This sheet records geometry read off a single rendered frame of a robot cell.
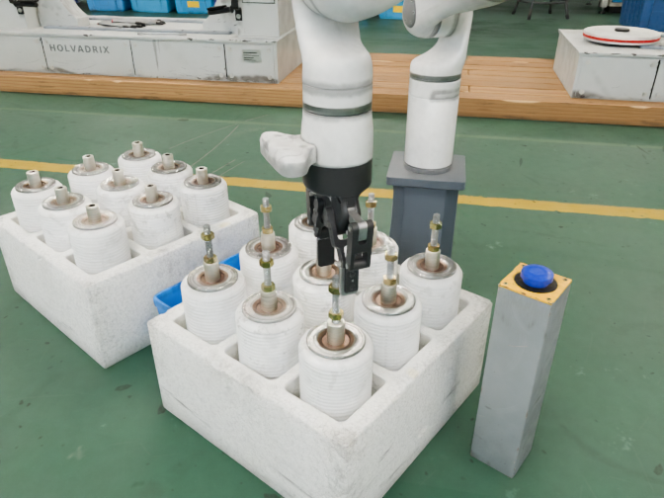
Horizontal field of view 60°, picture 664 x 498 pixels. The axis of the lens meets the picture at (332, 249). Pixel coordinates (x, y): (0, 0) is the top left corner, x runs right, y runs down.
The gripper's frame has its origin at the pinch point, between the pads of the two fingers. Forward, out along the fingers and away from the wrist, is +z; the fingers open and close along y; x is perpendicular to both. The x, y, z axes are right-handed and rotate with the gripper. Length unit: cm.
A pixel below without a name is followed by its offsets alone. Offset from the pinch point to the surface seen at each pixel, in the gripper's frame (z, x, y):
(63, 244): 17, 33, 54
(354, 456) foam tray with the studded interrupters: 20.9, 1.7, -9.5
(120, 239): 14, 23, 45
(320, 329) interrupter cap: 10.5, 1.1, 2.7
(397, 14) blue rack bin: 32, -229, 402
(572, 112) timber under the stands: 32, -157, 122
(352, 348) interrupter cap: 10.5, -1.1, -2.3
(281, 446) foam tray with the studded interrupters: 25.2, 8.3, -0.8
